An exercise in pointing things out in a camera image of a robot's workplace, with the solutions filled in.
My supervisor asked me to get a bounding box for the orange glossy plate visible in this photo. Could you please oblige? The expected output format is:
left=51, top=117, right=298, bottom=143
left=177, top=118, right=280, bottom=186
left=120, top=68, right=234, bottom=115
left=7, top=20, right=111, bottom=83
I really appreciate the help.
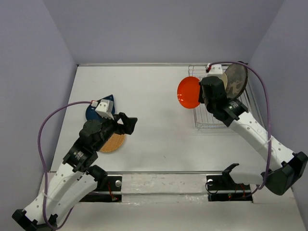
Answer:
left=177, top=76, right=200, bottom=109

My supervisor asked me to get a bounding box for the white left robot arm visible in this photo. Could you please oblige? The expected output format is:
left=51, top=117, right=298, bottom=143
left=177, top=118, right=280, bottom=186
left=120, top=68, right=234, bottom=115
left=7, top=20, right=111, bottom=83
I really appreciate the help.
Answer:
left=12, top=113, right=138, bottom=231

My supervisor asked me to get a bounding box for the cream plate with prints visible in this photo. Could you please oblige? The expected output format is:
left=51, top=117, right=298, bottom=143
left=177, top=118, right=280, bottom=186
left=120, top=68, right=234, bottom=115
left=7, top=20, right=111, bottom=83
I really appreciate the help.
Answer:
left=220, top=73, right=228, bottom=90

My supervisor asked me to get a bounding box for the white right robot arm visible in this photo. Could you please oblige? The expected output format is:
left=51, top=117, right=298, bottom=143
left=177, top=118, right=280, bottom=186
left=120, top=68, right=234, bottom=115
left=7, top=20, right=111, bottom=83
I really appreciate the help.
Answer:
left=199, top=76, right=308, bottom=195

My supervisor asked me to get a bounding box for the large teal floral plate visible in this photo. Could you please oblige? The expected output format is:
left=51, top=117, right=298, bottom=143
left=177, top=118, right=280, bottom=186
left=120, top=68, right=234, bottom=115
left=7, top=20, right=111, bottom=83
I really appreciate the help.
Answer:
left=241, top=66, right=249, bottom=93

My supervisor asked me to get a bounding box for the dark blue leaf plate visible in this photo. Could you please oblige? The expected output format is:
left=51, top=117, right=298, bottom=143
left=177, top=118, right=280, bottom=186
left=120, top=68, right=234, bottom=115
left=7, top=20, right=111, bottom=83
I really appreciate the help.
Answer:
left=85, top=94, right=115, bottom=121

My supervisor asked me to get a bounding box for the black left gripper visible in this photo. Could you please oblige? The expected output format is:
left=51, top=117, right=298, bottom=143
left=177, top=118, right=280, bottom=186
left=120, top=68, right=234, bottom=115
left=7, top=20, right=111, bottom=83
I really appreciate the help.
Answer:
left=95, top=112, right=138, bottom=151

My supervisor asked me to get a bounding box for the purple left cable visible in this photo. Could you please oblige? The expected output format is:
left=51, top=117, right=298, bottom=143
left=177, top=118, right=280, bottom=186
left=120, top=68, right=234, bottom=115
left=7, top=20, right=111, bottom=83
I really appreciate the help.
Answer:
left=38, top=100, right=97, bottom=229

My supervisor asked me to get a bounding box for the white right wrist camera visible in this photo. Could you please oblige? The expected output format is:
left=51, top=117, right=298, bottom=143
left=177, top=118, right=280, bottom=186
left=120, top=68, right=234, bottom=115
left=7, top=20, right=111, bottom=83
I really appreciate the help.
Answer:
left=205, top=64, right=223, bottom=77

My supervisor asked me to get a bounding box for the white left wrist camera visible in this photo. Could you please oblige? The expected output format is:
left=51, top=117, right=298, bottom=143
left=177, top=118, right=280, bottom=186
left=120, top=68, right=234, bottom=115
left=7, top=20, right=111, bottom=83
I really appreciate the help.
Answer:
left=95, top=99, right=114, bottom=120

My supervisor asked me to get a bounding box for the silver wire dish rack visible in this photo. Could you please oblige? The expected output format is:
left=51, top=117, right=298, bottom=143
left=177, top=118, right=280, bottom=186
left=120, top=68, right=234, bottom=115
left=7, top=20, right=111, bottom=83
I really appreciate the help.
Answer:
left=188, top=64, right=256, bottom=130

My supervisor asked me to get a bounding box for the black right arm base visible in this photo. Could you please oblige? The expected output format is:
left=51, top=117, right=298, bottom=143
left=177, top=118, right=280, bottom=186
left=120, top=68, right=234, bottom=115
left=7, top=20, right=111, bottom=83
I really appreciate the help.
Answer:
left=205, top=175, right=253, bottom=202

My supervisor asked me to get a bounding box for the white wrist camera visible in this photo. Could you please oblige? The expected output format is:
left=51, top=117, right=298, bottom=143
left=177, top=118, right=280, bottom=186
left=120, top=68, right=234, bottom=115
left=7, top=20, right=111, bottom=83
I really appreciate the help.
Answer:
left=205, top=64, right=223, bottom=77
left=95, top=99, right=114, bottom=120

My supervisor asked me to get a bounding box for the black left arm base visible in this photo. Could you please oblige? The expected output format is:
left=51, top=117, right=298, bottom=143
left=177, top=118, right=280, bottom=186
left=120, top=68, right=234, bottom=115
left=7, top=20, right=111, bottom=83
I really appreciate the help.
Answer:
left=80, top=175, right=122, bottom=203

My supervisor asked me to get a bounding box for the grey deer plate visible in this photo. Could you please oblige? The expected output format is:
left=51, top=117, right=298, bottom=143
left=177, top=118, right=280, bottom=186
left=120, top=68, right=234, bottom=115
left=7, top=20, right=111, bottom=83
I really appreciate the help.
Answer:
left=224, top=64, right=245, bottom=99

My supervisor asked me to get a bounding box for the tan woven round plate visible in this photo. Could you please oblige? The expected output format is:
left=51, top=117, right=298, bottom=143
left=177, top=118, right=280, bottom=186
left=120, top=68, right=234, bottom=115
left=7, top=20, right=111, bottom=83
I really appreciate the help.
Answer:
left=100, top=133, right=125, bottom=153

